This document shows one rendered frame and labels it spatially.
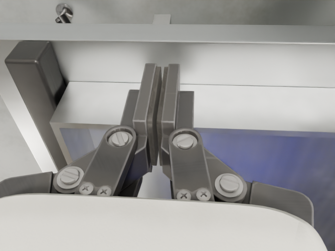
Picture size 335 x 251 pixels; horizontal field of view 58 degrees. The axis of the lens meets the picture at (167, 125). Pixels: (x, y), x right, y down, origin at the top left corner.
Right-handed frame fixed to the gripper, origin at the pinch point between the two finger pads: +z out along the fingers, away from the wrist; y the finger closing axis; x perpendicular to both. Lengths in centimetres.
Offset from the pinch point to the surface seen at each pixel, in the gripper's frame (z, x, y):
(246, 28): 5.9, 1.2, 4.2
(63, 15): 86, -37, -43
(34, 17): 92, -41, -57
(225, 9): 92, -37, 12
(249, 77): 4.4, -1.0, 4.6
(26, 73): 2.3, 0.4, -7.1
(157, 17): 89, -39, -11
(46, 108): 2.3, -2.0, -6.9
